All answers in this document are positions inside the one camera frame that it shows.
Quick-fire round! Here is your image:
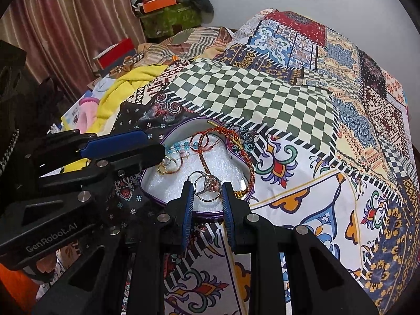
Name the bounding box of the gold ring with charm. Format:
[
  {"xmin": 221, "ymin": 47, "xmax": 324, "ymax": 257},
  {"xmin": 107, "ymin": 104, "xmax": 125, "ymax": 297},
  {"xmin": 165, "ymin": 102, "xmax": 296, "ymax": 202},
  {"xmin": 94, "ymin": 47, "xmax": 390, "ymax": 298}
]
[{"xmin": 155, "ymin": 155, "xmax": 180, "ymax": 176}]

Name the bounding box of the red gold braided bracelet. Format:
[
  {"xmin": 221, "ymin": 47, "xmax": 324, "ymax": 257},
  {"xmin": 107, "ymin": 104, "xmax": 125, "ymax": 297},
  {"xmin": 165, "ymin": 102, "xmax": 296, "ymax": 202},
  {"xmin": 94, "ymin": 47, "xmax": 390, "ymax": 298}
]
[{"xmin": 190, "ymin": 124, "xmax": 256, "ymax": 199}]

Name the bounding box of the purple heart-shaped jewelry box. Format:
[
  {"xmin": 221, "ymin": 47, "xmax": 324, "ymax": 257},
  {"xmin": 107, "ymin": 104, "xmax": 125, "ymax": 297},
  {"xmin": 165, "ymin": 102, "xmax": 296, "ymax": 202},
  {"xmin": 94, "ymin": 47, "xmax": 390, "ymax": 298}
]
[{"xmin": 140, "ymin": 117, "xmax": 255, "ymax": 218}]

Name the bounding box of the person's left hand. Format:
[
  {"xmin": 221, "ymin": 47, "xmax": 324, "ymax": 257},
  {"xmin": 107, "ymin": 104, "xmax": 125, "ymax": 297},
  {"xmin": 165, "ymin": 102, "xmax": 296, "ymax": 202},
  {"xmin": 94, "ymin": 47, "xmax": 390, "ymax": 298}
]
[{"xmin": 34, "ymin": 253, "xmax": 57, "ymax": 280}]

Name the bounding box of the pink cloth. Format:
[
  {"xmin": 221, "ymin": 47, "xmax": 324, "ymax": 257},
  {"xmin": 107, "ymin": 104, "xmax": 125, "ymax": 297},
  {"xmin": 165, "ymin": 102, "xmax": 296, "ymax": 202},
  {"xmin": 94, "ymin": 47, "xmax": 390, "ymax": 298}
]
[{"xmin": 77, "ymin": 97, "xmax": 100, "ymax": 133}]

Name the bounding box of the yellow blanket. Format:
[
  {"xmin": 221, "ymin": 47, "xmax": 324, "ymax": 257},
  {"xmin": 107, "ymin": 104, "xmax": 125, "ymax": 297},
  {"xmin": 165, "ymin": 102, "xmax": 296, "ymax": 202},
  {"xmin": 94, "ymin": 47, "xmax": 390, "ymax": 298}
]
[{"xmin": 62, "ymin": 63, "xmax": 170, "ymax": 174}]

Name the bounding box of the red book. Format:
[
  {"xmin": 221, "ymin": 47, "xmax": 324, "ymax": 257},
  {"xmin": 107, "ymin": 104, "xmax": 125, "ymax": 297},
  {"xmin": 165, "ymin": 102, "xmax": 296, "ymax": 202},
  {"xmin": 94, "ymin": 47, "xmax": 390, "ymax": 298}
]
[{"xmin": 93, "ymin": 38, "xmax": 135, "ymax": 69}]

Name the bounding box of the striped beige pillow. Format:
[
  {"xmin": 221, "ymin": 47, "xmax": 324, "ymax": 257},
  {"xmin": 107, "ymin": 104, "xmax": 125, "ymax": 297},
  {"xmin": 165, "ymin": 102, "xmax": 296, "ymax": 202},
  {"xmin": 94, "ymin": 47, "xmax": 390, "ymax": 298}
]
[{"xmin": 137, "ymin": 26, "xmax": 234, "ymax": 66}]

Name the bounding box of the green patterned bag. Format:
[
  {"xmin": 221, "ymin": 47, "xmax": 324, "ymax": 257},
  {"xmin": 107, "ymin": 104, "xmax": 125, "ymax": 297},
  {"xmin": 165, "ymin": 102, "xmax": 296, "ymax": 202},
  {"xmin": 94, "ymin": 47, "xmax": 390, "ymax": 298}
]
[{"xmin": 138, "ymin": 3, "xmax": 201, "ymax": 39}]

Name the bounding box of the orange box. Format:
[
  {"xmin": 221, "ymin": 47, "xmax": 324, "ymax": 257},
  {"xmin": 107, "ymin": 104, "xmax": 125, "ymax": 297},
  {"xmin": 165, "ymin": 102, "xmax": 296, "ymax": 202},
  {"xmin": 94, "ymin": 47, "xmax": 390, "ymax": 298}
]
[{"xmin": 142, "ymin": 0, "xmax": 177, "ymax": 14}]

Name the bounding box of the striped maroon curtain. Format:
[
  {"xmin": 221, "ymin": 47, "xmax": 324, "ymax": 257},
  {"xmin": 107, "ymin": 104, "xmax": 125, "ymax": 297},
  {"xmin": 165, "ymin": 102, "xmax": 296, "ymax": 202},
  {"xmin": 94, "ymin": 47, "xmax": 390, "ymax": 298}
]
[{"xmin": 1, "ymin": 0, "xmax": 146, "ymax": 101}]

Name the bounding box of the colourful patchwork bedspread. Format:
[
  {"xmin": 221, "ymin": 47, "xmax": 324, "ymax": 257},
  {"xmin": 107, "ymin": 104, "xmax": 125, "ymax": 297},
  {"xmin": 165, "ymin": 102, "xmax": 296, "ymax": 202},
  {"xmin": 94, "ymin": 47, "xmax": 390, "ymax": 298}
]
[{"xmin": 113, "ymin": 9, "xmax": 419, "ymax": 314}]

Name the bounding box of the blue beaded bracelet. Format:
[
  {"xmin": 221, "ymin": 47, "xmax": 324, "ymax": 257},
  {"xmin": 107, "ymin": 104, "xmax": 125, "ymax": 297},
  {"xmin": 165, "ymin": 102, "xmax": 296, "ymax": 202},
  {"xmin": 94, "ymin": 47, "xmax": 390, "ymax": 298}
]
[{"xmin": 165, "ymin": 140, "xmax": 200, "ymax": 155}]

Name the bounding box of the red thread bracelet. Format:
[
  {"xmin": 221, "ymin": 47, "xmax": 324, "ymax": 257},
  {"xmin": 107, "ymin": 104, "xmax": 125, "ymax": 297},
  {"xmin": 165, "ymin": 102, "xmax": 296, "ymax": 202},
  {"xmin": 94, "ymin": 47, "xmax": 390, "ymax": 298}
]
[{"xmin": 189, "ymin": 130, "xmax": 222, "ymax": 153}]

